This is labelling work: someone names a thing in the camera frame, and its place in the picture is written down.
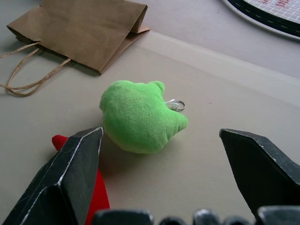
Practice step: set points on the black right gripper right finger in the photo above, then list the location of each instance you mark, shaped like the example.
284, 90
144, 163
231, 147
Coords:
264, 168

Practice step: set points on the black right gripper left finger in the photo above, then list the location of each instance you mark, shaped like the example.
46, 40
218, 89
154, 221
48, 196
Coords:
63, 173

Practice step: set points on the red object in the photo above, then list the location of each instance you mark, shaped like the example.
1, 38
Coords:
99, 192

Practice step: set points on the green plush toy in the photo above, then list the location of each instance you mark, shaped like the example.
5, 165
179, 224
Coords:
138, 117

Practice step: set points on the black and white racket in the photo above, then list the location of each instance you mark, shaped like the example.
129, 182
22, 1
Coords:
269, 14

